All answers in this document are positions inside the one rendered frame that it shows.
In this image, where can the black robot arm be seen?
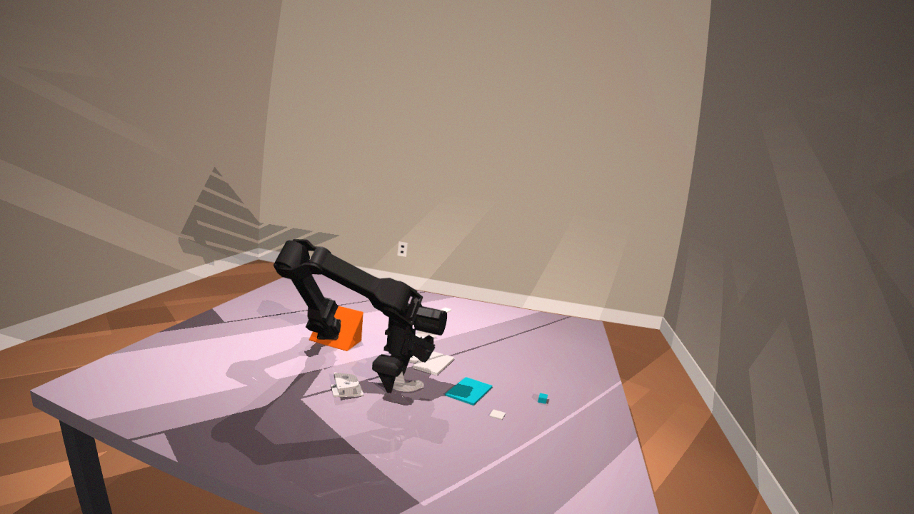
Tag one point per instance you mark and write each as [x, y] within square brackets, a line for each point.
[387, 295]

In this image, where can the cyan flat rectangular plate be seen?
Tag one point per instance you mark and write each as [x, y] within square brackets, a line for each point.
[469, 391]

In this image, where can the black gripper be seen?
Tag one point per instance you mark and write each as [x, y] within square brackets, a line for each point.
[389, 367]

